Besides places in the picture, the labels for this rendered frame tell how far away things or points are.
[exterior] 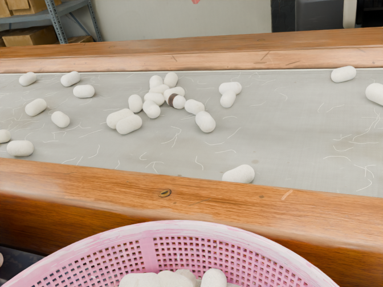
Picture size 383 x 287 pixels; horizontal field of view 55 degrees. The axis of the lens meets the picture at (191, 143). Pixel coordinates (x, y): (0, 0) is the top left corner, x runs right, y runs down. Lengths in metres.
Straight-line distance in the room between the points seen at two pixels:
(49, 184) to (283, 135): 0.25
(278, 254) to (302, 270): 0.02
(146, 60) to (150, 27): 2.21
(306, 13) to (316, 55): 0.75
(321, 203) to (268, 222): 0.04
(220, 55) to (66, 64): 0.32
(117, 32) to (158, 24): 0.38
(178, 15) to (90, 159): 2.36
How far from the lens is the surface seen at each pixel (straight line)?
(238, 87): 0.51
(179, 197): 0.31
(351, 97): 0.50
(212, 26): 2.68
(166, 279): 0.28
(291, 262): 0.25
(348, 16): 1.04
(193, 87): 0.56
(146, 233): 0.29
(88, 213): 0.34
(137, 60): 0.69
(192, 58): 0.64
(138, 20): 2.91
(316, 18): 1.33
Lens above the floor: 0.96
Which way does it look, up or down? 32 degrees down
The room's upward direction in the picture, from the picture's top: 11 degrees counter-clockwise
